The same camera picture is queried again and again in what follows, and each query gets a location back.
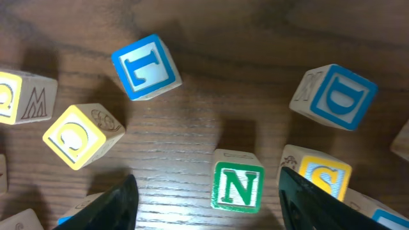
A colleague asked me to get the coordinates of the blue I block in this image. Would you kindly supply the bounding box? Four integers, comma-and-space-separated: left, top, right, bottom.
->
57, 192, 103, 225

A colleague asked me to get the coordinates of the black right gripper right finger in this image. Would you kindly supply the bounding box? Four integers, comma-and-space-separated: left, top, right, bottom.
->
279, 167, 389, 230

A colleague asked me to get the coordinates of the blue 5 block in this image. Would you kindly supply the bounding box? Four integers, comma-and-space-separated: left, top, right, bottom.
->
344, 188, 408, 230

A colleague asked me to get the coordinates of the blue L block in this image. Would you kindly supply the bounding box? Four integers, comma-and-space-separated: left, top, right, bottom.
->
111, 34, 182, 101

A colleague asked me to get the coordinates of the blue d block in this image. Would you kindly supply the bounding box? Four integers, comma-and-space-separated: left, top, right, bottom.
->
289, 64, 378, 131
390, 121, 409, 161

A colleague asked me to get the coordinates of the green N block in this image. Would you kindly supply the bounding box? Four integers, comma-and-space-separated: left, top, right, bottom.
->
210, 149, 265, 213

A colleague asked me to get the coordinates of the yellow block far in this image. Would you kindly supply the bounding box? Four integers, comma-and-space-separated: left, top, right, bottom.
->
1, 68, 58, 125

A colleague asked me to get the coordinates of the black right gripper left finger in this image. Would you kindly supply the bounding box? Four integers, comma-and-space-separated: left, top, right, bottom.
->
54, 174, 139, 230

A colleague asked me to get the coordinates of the yellow G block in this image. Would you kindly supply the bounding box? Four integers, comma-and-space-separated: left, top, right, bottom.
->
42, 103, 125, 170

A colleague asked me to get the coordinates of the blue D block right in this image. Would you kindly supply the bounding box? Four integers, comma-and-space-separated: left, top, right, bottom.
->
390, 121, 409, 161

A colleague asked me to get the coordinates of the yellow S block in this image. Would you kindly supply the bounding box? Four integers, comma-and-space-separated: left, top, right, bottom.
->
277, 144, 352, 201

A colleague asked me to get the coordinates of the blue T block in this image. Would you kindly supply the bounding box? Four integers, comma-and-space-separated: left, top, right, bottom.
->
0, 208, 44, 230

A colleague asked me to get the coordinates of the wooden block left edge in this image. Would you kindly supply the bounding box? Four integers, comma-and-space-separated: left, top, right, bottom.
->
0, 154, 8, 195

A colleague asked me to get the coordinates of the blue D block left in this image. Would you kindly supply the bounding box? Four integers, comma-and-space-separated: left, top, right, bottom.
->
289, 64, 378, 131

